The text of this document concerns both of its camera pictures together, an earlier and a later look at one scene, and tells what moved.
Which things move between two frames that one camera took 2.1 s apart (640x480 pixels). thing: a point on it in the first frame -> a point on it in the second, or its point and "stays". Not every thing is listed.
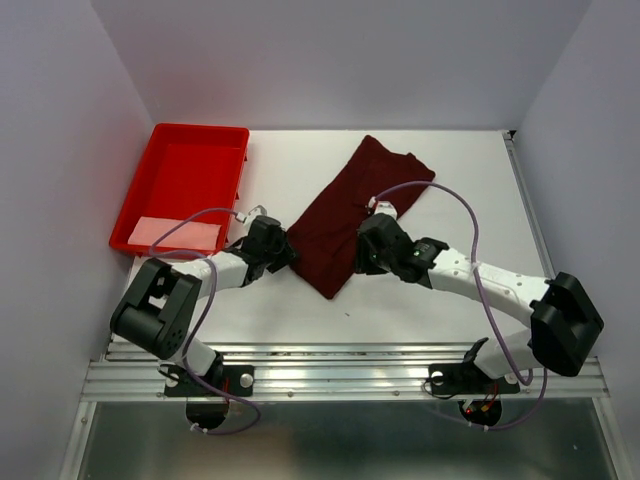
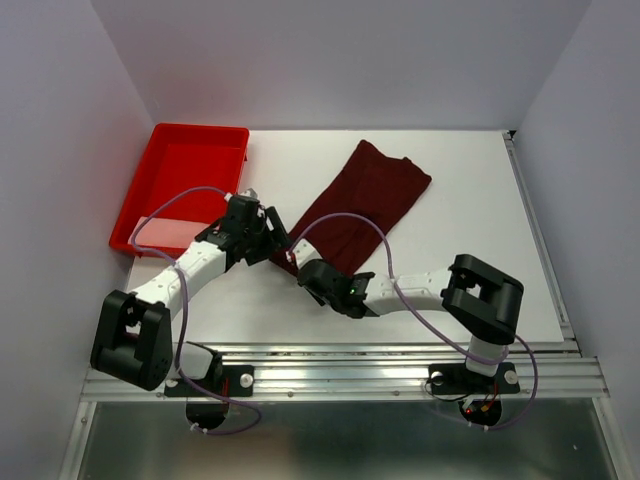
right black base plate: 465,378 stays
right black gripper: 363,265 -> 319,298
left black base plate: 235,380 stays
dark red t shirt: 326,239 stays
